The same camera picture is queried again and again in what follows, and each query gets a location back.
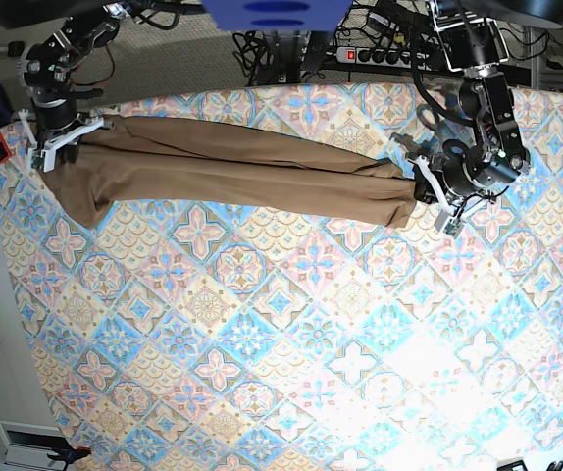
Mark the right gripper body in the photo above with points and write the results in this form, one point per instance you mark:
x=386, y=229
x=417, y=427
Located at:
x=38, y=135

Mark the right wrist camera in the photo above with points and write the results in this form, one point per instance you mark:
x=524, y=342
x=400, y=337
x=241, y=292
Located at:
x=43, y=160

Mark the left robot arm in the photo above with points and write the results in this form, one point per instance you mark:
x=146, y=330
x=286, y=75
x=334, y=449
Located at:
x=473, y=46

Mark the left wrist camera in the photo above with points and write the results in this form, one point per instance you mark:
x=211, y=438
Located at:
x=448, y=225

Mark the orange black clamp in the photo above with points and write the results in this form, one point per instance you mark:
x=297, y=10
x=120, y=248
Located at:
x=68, y=454

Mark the patterned tile tablecloth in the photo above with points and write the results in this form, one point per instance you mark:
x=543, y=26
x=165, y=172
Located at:
x=190, y=335

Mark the brown t-shirt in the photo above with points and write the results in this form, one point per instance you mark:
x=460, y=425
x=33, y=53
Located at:
x=171, y=158

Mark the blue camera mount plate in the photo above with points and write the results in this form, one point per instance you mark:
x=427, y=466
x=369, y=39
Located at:
x=282, y=15

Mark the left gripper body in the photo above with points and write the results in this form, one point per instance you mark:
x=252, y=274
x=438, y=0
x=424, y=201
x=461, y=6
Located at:
x=461, y=180

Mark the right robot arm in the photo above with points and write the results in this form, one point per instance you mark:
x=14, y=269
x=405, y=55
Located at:
x=54, y=120

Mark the white wall vent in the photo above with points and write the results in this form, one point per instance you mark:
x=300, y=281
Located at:
x=28, y=446

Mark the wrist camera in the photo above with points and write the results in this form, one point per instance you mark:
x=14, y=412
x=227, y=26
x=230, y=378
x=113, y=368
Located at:
x=448, y=225
x=43, y=160

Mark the white power strip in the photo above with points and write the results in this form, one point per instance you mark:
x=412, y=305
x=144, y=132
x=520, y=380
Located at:
x=365, y=56

